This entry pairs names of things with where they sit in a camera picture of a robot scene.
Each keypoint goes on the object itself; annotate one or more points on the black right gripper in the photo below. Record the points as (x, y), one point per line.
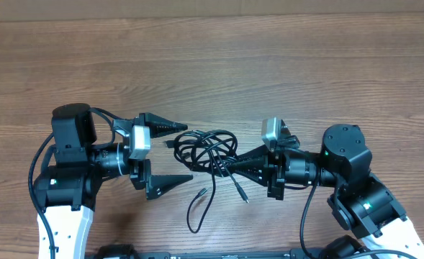
(273, 173)

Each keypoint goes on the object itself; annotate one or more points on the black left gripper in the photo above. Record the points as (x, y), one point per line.
(138, 167)

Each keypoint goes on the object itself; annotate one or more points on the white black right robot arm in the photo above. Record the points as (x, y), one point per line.
(360, 202)

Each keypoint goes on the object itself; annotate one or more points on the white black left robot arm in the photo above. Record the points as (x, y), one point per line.
(87, 147)

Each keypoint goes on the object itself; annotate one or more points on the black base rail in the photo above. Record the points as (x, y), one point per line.
(233, 255)

